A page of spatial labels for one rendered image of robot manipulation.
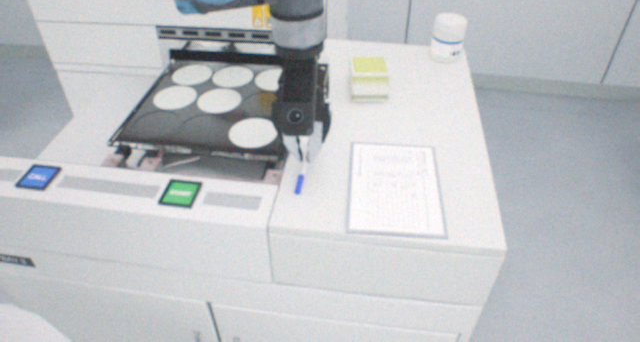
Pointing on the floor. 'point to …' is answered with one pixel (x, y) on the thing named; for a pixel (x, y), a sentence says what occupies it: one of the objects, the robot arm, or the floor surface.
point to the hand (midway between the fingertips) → (304, 158)
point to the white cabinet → (213, 306)
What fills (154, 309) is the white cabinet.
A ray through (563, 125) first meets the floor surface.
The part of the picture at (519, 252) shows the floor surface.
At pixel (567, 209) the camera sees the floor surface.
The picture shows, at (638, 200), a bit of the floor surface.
